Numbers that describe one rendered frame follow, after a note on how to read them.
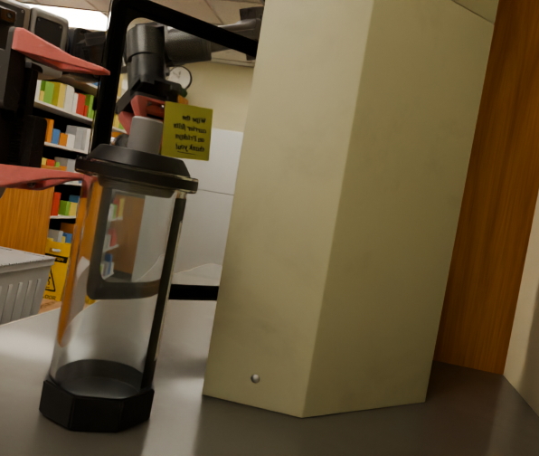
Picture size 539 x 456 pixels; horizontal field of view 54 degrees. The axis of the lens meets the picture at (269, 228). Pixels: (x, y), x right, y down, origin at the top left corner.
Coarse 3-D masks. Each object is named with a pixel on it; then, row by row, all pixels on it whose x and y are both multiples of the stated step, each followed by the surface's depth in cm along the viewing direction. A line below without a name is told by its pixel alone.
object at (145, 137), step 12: (132, 120) 47; (144, 120) 46; (156, 120) 47; (132, 132) 47; (144, 132) 46; (156, 132) 47; (132, 144) 47; (144, 144) 46; (156, 144) 47; (96, 156) 44; (108, 156) 44; (120, 156) 44; (132, 156) 44; (144, 156) 44; (156, 156) 45; (156, 168) 44; (168, 168) 45; (180, 168) 46
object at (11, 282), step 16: (0, 256) 269; (16, 256) 276; (32, 256) 283; (48, 256) 291; (0, 272) 248; (16, 272) 262; (32, 272) 275; (48, 272) 290; (0, 288) 253; (16, 288) 266; (32, 288) 279; (0, 304) 257; (16, 304) 269; (32, 304) 283; (0, 320) 260
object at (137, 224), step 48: (96, 192) 44; (144, 192) 44; (192, 192) 47; (96, 240) 44; (144, 240) 45; (96, 288) 44; (144, 288) 45; (96, 336) 44; (144, 336) 46; (96, 384) 45
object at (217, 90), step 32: (128, 32) 69; (160, 32) 71; (128, 64) 69; (160, 64) 72; (192, 64) 75; (224, 64) 78; (96, 96) 68; (128, 96) 70; (160, 96) 73; (192, 96) 75; (224, 96) 78; (128, 128) 71; (192, 128) 76; (224, 128) 79; (192, 160) 77; (224, 160) 80; (224, 192) 81; (192, 224) 78; (224, 224) 81; (192, 256) 79
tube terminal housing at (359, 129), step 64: (320, 0) 54; (384, 0) 54; (448, 0) 59; (256, 64) 55; (320, 64) 54; (384, 64) 55; (448, 64) 60; (256, 128) 55; (320, 128) 54; (384, 128) 56; (448, 128) 62; (256, 192) 56; (320, 192) 54; (384, 192) 58; (448, 192) 64; (256, 256) 56; (320, 256) 55; (384, 256) 59; (448, 256) 65; (256, 320) 56; (320, 320) 55; (384, 320) 60; (256, 384) 56; (320, 384) 56; (384, 384) 62
